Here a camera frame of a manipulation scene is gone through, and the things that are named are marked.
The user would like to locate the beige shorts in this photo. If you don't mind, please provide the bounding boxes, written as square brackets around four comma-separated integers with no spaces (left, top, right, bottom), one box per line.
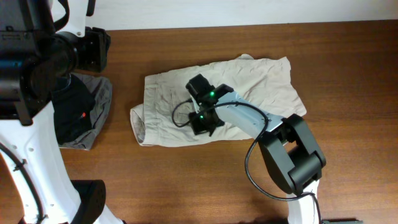
[129,54,308,147]

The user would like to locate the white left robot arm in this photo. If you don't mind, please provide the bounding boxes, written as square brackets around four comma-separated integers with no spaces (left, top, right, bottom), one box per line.
[1,0,119,223]

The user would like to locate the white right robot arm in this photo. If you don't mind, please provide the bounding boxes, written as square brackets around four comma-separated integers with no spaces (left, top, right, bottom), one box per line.
[186,75,326,223]

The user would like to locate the grey folded garment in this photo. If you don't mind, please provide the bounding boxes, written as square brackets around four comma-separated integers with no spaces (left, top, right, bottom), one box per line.
[58,73,113,151]

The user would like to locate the black folded garment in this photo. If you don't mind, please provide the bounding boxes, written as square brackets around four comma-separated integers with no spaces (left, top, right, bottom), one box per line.
[52,75,95,144]

